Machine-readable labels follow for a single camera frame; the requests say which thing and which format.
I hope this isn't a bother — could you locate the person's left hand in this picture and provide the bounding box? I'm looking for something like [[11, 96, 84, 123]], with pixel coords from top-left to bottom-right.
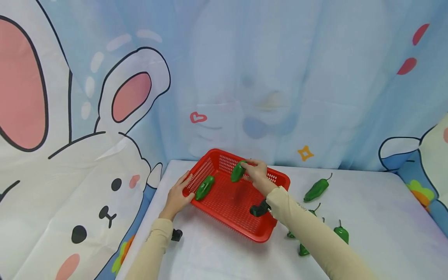
[[159, 170, 196, 221]]

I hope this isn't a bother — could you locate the person's right hand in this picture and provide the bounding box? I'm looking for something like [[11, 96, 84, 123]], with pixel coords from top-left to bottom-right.
[[241, 159, 279, 197]]

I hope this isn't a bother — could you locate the person's right forearm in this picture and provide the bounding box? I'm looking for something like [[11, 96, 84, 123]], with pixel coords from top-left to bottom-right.
[[266, 186, 377, 280]]

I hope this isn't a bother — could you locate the red plastic mesh basket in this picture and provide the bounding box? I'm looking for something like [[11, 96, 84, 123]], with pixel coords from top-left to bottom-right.
[[182, 148, 291, 243]]

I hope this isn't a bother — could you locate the person's left forearm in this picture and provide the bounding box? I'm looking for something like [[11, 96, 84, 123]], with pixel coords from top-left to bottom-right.
[[124, 218, 175, 280]]

